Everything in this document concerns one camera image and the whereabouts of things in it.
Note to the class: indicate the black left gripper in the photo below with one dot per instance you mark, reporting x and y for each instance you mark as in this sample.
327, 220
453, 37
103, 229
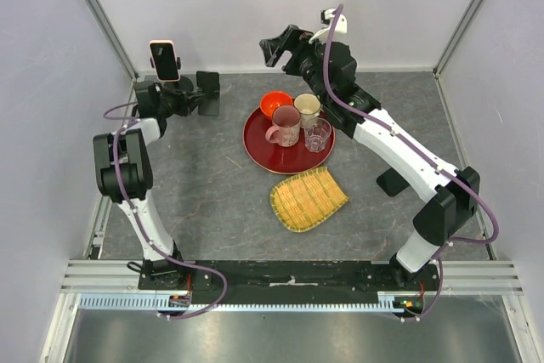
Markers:
186, 100

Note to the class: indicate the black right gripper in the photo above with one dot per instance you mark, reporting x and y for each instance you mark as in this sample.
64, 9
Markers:
293, 39

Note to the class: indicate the pink-cased smartphone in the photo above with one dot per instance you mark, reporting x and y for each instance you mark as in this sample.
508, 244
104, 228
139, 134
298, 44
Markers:
164, 60

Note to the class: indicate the black folding phone stand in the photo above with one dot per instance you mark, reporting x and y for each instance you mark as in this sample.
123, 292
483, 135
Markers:
206, 98

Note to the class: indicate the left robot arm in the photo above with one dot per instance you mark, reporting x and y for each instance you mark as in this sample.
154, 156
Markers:
123, 174

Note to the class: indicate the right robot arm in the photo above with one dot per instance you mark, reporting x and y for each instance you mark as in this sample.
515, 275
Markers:
447, 192

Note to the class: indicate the orange bowl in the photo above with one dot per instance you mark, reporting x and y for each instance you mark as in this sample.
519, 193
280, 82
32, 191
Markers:
272, 100

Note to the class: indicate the cream cup with dark rim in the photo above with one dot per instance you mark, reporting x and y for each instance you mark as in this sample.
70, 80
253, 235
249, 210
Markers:
309, 107

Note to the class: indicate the pink floral mug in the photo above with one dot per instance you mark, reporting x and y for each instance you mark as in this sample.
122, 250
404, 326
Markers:
285, 128

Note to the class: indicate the clear glass tumbler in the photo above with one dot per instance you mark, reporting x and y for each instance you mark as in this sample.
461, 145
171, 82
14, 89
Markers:
316, 135

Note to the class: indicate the round red tray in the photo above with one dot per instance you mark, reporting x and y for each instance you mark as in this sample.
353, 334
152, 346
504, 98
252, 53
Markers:
277, 159

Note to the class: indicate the woven bamboo mat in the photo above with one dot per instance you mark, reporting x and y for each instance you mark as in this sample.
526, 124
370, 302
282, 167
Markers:
307, 199

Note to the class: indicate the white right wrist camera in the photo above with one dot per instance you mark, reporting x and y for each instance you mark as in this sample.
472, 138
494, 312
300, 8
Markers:
334, 23

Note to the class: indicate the aluminium frame rail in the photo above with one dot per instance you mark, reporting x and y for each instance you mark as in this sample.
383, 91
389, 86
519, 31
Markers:
99, 276

